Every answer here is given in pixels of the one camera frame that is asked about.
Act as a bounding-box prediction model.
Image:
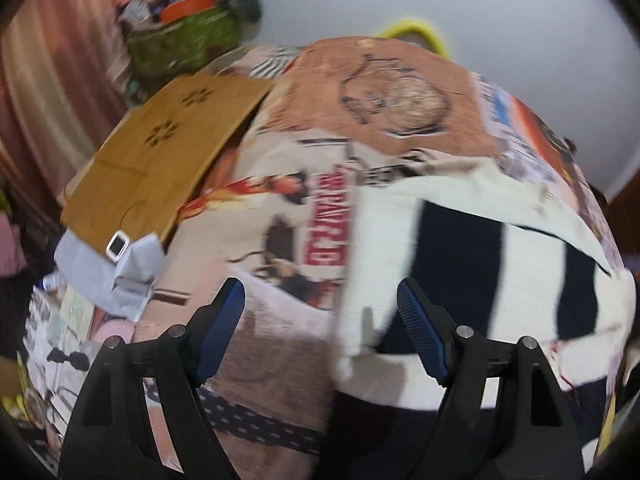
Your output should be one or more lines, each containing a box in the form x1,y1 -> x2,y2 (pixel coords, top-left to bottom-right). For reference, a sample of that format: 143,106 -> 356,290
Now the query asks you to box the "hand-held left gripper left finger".
59,277 -> 246,480

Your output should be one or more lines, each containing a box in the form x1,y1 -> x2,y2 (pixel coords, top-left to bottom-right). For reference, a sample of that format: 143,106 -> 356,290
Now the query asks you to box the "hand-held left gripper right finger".
396,277 -> 586,480

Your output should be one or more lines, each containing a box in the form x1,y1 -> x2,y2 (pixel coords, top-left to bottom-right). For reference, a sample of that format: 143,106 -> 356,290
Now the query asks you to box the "white and navy striped sweater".
331,160 -> 637,413

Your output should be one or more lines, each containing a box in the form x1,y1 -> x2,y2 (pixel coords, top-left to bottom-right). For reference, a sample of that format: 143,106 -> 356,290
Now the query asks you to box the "small white-framed device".
105,230 -> 132,260

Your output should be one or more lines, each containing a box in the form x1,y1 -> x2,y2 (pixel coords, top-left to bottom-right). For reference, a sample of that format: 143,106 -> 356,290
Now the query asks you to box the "pale blue crumpled cloth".
54,232 -> 166,322

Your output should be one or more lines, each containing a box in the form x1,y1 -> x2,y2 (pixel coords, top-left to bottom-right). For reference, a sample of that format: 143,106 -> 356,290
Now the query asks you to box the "wooden lap board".
60,74 -> 277,261

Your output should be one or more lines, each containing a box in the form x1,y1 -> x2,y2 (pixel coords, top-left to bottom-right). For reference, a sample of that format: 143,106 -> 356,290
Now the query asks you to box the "printed blanket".
22,35 -> 638,480

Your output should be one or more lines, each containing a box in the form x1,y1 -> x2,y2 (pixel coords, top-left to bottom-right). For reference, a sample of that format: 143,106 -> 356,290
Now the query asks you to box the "pink cloth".
0,214 -> 27,277

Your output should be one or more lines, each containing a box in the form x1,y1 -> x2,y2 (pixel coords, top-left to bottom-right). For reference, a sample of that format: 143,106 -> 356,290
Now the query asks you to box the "brown wooden cabinet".
606,170 -> 640,221

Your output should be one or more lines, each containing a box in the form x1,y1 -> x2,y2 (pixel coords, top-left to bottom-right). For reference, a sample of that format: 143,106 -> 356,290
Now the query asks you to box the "green woven basket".
125,5 -> 242,79

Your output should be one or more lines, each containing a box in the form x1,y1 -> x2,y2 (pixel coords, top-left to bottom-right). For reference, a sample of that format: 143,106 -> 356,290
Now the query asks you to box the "yellow hoop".
375,20 -> 447,54

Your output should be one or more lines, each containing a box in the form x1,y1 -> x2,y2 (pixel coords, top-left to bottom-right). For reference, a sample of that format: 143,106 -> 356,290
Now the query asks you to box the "pink-brown curtain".
0,0 -> 137,206

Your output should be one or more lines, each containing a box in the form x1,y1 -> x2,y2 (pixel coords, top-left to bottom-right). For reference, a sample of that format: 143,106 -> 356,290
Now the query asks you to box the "orange box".
160,0 -> 217,24

